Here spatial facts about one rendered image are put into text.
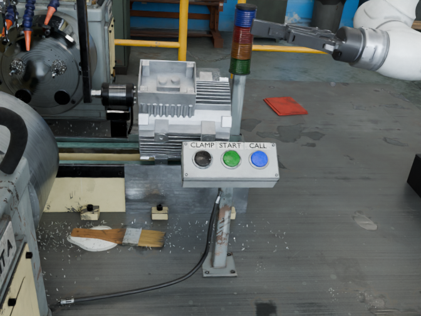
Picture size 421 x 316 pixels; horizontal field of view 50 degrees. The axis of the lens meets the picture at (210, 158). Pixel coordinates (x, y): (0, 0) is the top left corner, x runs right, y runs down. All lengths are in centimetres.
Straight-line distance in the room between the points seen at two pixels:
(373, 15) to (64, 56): 77
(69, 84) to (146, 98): 36
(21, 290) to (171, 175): 54
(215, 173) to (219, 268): 25
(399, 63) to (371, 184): 40
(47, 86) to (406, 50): 88
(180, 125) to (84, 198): 29
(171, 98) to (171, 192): 24
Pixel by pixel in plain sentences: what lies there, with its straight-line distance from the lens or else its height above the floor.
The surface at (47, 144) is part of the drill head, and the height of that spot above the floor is 108.
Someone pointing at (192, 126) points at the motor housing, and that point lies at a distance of 98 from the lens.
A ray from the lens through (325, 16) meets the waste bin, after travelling 598.
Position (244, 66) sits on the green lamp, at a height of 106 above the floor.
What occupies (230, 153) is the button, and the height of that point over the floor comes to 108.
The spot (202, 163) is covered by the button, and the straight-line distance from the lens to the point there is 78.
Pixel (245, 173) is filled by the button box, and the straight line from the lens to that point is 79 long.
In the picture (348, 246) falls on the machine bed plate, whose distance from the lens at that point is 109.
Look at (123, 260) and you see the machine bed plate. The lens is 98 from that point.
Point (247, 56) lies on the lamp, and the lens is 131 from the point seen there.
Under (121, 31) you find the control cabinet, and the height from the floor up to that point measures 43.
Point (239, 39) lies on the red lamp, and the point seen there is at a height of 113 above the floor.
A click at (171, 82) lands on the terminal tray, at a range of 98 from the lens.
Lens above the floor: 146
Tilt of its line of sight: 29 degrees down
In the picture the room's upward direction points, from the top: 4 degrees clockwise
